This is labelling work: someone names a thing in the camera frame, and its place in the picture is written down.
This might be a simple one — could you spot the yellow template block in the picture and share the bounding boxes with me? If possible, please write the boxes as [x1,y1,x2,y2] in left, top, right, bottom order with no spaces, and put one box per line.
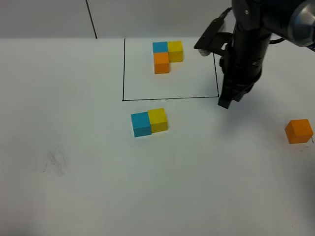
[167,41,184,62]

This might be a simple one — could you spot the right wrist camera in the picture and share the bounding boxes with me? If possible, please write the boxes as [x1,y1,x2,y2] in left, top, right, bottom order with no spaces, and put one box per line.
[194,18,233,57]

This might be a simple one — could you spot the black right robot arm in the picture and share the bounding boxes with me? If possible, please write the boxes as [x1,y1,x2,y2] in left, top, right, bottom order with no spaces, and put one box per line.
[218,0,315,108]

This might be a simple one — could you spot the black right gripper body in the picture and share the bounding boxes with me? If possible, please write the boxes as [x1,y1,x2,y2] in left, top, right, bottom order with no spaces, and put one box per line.
[222,22,271,89]

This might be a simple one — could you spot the blue template block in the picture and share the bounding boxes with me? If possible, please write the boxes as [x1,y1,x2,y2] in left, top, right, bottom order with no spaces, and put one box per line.
[153,41,168,53]

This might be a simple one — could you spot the white template paper sheet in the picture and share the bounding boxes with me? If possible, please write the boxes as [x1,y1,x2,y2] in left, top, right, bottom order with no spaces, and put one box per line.
[123,37,219,101]

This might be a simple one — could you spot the orange template block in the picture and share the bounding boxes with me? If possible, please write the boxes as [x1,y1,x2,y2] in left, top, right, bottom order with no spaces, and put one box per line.
[154,52,170,74]

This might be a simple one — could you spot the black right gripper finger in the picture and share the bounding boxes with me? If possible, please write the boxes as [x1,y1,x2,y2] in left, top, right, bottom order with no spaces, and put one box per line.
[218,75,240,109]
[233,84,253,102]

